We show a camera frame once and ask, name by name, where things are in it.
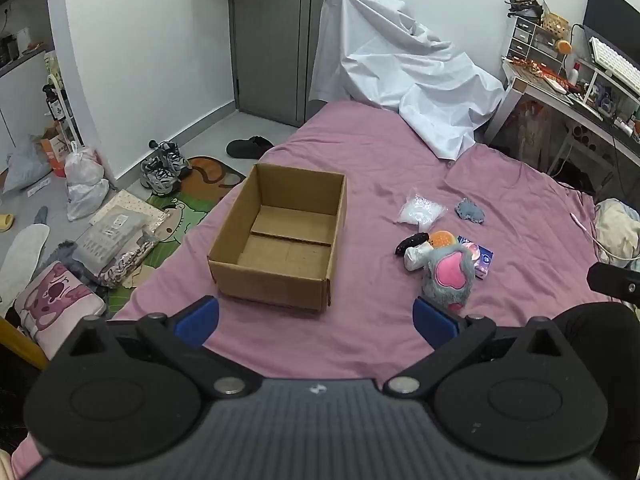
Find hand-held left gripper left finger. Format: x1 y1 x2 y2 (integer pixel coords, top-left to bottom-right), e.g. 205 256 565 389
50 296 262 400

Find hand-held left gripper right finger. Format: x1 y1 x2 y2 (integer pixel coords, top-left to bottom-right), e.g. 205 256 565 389
383 297 583 397

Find grey and pink plush toy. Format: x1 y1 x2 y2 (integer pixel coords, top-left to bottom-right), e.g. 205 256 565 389
405 241 476 314

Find purple tissue packet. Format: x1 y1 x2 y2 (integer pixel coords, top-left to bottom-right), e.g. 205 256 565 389
457 236 495 281

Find black dotted fabric piece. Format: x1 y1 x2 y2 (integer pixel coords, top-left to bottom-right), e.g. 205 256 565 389
395 231 431 256

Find brown cardboard box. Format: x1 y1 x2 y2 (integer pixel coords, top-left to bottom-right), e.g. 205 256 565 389
207 162 348 314

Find clear bag of white stuffing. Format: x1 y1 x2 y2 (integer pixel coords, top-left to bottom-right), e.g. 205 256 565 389
395 188 447 234

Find small blue-grey cloth toy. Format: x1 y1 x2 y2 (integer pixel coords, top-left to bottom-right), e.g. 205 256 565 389
454 198 487 225

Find person's black pants leg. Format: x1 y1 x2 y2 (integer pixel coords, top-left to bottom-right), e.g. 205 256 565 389
554 302 640 376

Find beige blanket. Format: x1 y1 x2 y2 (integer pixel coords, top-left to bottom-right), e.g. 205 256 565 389
593 198 640 267

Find floral patterned package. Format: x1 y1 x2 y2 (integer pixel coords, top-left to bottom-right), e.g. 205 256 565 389
89 190 170 289

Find grey plastic package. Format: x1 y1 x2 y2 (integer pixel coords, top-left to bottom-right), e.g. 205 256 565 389
72 211 157 281

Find cartoon floor mat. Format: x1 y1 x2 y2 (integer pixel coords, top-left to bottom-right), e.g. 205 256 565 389
102 155 247 318

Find pink cartoon cushion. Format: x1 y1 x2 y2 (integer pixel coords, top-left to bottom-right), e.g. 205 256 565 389
13 261 107 361

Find grey white sneaker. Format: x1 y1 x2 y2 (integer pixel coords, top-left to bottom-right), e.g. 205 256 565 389
150 140 193 179
140 156 179 196

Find white plastic bag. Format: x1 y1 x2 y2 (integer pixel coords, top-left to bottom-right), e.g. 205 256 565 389
66 178 110 222
64 141 105 187

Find pink bed sheet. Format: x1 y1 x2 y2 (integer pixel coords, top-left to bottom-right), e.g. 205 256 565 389
10 100 640 466

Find black slippers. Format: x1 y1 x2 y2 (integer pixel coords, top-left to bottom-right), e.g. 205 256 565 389
226 135 275 160

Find white shoe insole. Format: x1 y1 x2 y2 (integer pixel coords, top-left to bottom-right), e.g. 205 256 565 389
0 223 51 318

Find white desk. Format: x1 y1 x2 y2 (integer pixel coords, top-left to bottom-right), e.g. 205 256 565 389
484 57 640 191

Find white keyboard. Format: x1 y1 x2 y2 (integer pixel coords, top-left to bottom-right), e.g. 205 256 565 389
588 36 640 97

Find orange cardboard box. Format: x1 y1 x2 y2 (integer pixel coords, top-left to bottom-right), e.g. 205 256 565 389
38 126 72 179

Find grey bag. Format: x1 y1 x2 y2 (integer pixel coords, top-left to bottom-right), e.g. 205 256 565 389
2 141 52 195

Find white metal rack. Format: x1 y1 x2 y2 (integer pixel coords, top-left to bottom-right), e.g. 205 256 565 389
42 72 84 147

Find grey drawer organizer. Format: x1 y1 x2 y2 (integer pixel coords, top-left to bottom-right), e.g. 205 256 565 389
507 14 563 67

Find wicker basket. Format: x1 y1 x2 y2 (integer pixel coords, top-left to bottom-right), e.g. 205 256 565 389
542 12 570 37

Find black monitor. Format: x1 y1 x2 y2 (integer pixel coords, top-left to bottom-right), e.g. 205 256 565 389
582 0 640 63

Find white draped sheet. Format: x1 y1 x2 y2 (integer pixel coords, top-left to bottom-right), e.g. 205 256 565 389
308 0 506 161

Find brown handbag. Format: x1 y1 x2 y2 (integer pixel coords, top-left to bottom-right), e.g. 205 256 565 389
505 0 545 22

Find grey door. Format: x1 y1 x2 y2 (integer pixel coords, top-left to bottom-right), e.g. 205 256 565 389
229 0 372 128

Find white cable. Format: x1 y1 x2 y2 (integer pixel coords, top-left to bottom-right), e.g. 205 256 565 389
569 212 640 262

